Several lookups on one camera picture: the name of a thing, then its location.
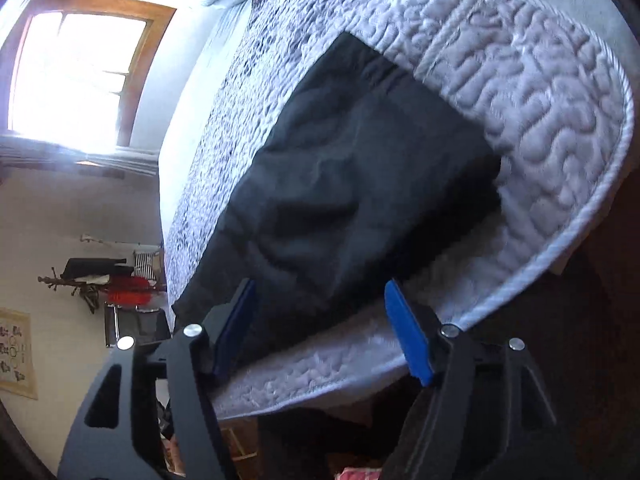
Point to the wall poster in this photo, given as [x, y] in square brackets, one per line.
[15, 355]

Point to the wooden coat rack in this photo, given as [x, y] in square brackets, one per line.
[65, 284]

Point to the white pleated curtain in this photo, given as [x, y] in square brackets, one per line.
[60, 152]

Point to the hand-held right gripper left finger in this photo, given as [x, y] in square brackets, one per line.
[239, 320]

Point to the black white striped bag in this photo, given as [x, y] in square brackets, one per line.
[147, 265]

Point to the wooden framed window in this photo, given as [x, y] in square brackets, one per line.
[75, 70]

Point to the grey white quilted blanket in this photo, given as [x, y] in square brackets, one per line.
[525, 85]

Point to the red checked cloth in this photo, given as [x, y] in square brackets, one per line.
[360, 474]

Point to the black garment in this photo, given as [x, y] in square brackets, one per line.
[92, 267]

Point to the red bag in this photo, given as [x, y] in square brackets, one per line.
[130, 292]

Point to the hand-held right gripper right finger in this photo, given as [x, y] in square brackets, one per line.
[407, 330]

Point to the black mesh chair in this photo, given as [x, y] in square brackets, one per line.
[145, 325]

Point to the white rod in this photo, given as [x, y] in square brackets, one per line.
[107, 240]

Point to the bed with white sheet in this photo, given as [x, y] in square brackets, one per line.
[200, 60]

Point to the black pants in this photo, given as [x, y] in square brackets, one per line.
[340, 185]

